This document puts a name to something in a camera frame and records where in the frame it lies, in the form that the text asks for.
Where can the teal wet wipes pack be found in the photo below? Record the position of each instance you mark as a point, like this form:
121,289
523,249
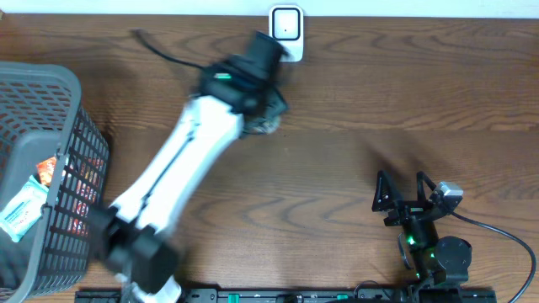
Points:
24,209

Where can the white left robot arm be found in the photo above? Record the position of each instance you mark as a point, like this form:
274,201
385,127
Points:
130,237

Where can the grey plastic mesh basket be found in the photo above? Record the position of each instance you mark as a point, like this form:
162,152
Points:
41,117

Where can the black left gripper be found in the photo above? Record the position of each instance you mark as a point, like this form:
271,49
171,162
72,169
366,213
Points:
271,96

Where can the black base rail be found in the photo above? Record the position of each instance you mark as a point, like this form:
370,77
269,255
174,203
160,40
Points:
363,294

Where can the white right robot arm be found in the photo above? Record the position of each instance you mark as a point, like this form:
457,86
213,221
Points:
441,260

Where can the green lid jar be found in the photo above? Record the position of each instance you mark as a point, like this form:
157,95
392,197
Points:
260,126

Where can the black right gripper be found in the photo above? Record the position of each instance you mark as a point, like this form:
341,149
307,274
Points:
408,209

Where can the white barcode scanner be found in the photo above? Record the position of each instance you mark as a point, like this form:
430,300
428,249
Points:
286,25

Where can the red orange snack bar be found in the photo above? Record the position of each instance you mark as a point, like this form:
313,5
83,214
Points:
86,193

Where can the orange snack packet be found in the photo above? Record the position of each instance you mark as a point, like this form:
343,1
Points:
45,170

